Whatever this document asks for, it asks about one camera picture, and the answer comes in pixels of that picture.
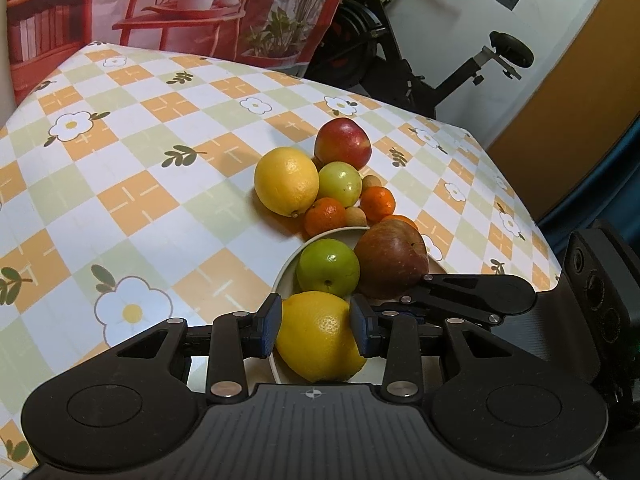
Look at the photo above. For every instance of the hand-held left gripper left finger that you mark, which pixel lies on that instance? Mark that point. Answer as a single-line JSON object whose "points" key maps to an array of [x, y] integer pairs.
{"points": [[270, 322]]}

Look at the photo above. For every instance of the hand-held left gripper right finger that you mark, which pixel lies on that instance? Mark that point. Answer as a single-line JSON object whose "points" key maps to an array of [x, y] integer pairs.
{"points": [[361, 327]]}

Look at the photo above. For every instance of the orange wooden door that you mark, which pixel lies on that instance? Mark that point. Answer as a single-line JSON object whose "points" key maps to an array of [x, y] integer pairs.
{"points": [[575, 120]]}

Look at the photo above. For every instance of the dark teal cloth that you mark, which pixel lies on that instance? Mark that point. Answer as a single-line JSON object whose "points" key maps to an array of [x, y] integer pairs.
{"points": [[600, 195]]}

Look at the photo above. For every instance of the black exercise bike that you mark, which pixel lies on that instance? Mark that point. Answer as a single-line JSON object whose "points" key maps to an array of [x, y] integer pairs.
{"points": [[370, 40]]}

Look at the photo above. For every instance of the brown longan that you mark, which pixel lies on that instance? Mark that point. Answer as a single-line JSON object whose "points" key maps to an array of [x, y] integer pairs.
{"points": [[356, 217], [371, 182]]}

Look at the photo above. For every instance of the bright red apple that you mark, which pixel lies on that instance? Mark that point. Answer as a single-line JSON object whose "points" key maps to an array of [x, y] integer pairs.
{"points": [[342, 142]]}

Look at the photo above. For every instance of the white plate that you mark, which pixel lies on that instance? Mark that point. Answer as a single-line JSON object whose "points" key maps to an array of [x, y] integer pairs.
{"points": [[286, 272]]}

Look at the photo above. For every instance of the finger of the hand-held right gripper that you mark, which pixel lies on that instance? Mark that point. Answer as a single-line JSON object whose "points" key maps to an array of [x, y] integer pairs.
{"points": [[475, 292]]}

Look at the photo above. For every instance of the checked floral tablecloth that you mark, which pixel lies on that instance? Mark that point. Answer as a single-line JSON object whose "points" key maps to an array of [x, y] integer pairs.
{"points": [[125, 185]]}

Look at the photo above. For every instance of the small orange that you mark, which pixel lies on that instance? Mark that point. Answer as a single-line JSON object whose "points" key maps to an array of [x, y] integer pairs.
{"points": [[325, 216], [377, 203], [402, 221]]}

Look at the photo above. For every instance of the green apple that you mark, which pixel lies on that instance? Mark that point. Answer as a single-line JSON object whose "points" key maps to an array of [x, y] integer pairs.
{"points": [[340, 183], [327, 265]]}

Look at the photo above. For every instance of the printed backdrop cloth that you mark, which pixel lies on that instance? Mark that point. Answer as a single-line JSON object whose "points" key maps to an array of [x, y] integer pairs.
{"points": [[125, 0]]}

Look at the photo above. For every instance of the dull red apple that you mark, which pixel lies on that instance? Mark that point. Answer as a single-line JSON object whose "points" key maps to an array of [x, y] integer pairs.
{"points": [[390, 255]]}

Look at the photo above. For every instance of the yellow lemon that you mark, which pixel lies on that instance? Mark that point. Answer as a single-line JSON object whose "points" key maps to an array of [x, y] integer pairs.
{"points": [[286, 180], [320, 335]]}

